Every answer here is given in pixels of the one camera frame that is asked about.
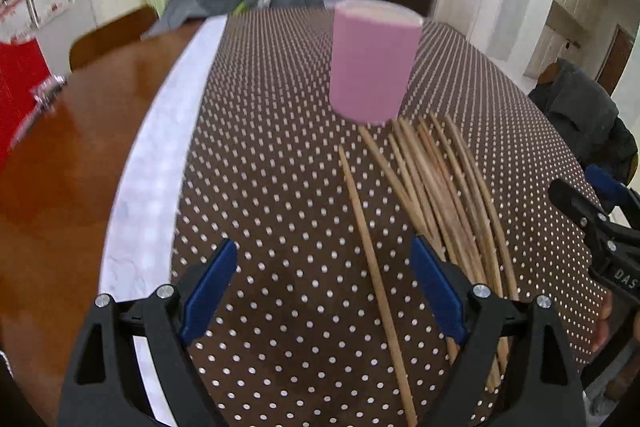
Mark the wooden chopstick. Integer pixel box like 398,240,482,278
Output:
416,118,504,298
445,116,518,300
337,145,418,427
429,111,509,373
392,120,476,283
394,118,501,393
357,124,459,363

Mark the right hand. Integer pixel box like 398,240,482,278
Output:
590,291,613,353

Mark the dark jacket on chair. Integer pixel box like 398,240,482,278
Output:
528,58,639,185

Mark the white cabinet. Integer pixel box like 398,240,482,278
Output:
524,0,603,78

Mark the brown polka dot tablecloth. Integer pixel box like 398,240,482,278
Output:
172,9,604,426

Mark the pink cup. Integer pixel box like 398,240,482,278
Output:
329,0,424,124

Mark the small plastic packet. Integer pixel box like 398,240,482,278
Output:
32,75,67,112

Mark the red bag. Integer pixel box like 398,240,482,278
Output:
0,39,50,162

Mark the brown wooden chair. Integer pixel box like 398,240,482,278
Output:
68,5,158,72

